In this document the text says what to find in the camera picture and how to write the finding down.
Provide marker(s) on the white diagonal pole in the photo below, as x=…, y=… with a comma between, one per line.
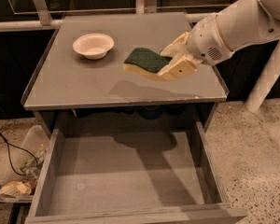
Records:
x=265, y=82

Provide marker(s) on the clear plastic trash bin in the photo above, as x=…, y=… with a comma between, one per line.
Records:
x=27, y=161

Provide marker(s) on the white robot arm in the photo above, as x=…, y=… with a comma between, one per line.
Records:
x=248, y=22

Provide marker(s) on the green and yellow sponge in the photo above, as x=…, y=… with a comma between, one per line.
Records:
x=145, y=62

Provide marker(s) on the open grey top drawer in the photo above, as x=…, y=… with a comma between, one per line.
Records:
x=142, y=172

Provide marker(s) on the crumpled yellow wrapper in bin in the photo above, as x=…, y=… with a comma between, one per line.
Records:
x=15, y=189

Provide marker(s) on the grey metal railing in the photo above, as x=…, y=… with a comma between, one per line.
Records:
x=84, y=13

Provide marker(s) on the white paper bowl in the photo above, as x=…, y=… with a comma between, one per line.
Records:
x=93, y=46

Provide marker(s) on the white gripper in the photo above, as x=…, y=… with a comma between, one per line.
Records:
x=205, y=40

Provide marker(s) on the grey cabinet with top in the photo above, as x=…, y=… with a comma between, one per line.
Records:
x=63, y=80

